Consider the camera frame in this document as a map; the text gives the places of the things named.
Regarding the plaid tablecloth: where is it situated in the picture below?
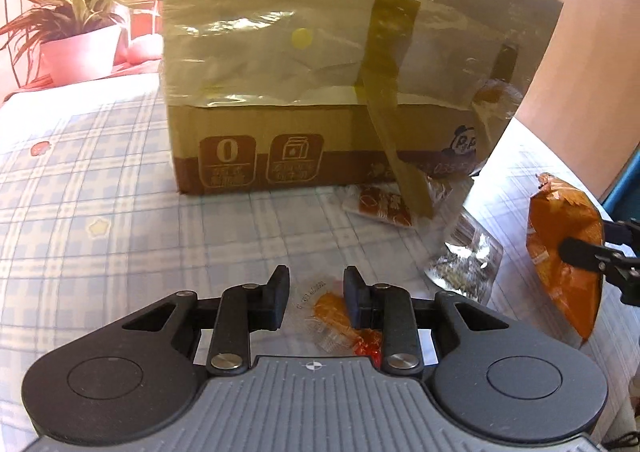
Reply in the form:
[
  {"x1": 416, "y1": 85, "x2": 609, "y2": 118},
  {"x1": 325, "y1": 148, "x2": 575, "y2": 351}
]
[{"x1": 0, "y1": 74, "x2": 640, "y2": 433}]

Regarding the clear packet with orange snack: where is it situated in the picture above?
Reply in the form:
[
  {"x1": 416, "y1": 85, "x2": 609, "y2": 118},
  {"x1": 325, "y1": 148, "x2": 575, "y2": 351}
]
[{"x1": 287, "y1": 282, "x2": 361, "y2": 355}]

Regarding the teal curtain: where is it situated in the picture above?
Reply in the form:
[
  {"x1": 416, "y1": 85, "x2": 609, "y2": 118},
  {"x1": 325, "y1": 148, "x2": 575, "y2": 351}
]
[{"x1": 602, "y1": 152, "x2": 640, "y2": 223}]

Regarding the clear packet with dark snack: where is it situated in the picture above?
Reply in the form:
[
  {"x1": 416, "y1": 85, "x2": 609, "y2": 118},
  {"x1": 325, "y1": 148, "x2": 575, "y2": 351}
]
[{"x1": 424, "y1": 209, "x2": 505, "y2": 305}]

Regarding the taped cardboard box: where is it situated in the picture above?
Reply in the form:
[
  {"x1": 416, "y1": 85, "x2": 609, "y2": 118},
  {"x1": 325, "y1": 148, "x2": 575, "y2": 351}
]
[{"x1": 159, "y1": 0, "x2": 566, "y2": 220}]

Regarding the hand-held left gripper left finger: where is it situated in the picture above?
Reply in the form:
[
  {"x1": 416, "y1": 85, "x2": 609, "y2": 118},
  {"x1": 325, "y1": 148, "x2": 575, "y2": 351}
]
[{"x1": 120, "y1": 264, "x2": 291, "y2": 375}]

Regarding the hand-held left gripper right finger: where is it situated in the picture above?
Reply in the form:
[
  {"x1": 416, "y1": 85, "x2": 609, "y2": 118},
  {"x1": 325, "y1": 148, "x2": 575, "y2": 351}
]
[{"x1": 342, "y1": 266, "x2": 511, "y2": 375}]

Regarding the red and white small packet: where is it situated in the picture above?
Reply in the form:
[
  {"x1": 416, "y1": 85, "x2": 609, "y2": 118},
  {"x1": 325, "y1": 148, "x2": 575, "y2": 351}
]
[{"x1": 342, "y1": 182, "x2": 451, "y2": 227}]

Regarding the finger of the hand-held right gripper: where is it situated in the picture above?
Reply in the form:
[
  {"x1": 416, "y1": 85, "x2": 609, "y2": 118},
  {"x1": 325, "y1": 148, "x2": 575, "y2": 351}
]
[
  {"x1": 602, "y1": 219, "x2": 640, "y2": 245},
  {"x1": 556, "y1": 238, "x2": 640, "y2": 305}
]

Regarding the orange snack bag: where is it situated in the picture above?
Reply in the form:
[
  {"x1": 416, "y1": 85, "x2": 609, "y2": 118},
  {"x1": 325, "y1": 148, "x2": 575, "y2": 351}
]
[{"x1": 525, "y1": 172, "x2": 606, "y2": 348}]

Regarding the brown wooden board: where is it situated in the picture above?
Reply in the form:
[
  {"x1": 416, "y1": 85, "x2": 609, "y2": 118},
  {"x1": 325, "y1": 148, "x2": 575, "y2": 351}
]
[{"x1": 515, "y1": 0, "x2": 640, "y2": 197}]

